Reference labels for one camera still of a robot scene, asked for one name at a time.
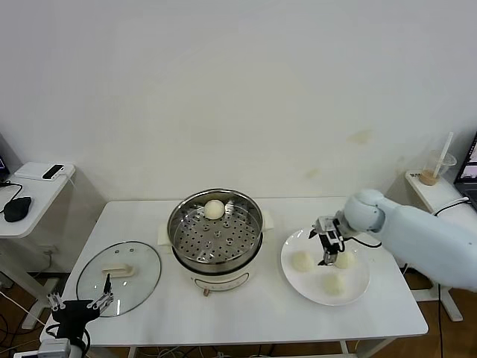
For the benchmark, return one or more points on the white drinking straw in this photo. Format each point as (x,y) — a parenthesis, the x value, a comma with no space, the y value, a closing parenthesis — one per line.
(449,143)

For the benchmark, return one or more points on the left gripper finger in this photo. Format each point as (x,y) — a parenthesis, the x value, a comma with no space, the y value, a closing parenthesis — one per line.
(56,302)
(102,301)

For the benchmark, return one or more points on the laptop beside black mouse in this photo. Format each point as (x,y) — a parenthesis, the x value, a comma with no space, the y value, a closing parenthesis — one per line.
(3,164)

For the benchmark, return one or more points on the white side table with mouse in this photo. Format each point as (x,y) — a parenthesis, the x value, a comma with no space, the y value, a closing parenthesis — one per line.
(44,209)

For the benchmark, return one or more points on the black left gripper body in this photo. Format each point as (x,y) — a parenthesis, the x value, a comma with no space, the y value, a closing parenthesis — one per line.
(74,317)

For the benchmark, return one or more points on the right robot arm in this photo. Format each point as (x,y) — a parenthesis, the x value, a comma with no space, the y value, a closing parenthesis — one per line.
(417,238)

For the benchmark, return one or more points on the white side table with cup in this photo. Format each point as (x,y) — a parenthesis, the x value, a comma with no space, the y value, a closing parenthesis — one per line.
(432,195)

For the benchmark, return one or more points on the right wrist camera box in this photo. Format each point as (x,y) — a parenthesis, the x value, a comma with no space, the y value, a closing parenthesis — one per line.
(331,238)

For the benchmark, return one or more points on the cream electric cooker pot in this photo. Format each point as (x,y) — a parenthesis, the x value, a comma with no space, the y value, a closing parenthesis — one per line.
(216,279)

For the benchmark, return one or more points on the black computer mouse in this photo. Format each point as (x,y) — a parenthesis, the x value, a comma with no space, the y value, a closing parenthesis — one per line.
(16,209)

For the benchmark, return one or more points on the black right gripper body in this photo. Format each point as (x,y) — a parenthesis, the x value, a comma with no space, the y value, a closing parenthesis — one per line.
(341,225)

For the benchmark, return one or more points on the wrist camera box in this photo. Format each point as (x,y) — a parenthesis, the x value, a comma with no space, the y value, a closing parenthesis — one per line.
(331,238)
(54,347)

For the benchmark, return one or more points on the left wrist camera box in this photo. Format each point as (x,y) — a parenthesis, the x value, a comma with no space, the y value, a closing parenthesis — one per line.
(54,347)

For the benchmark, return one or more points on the clear plastic drink cup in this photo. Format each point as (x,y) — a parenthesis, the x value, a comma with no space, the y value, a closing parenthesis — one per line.
(428,179)

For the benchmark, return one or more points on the stainless steel steamer basket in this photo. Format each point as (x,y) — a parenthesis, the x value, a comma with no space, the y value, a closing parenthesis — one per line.
(238,246)

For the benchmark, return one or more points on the white steamed baozi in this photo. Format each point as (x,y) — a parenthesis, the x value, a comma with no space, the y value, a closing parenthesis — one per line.
(214,209)
(333,284)
(302,262)
(346,260)

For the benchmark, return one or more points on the white round plate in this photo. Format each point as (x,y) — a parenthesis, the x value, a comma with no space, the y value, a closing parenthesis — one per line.
(309,287)

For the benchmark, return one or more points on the laptop beside drink cup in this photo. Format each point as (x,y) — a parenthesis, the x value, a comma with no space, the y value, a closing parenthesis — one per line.
(469,186)

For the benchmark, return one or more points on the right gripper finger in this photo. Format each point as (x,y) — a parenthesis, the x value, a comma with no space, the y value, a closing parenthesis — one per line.
(328,253)
(321,225)

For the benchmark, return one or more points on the white wall power socket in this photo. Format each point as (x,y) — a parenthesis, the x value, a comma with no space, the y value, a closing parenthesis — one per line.
(50,249)

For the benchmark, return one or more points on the black white smartphone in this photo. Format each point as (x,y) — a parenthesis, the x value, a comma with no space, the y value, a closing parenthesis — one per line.
(53,172)

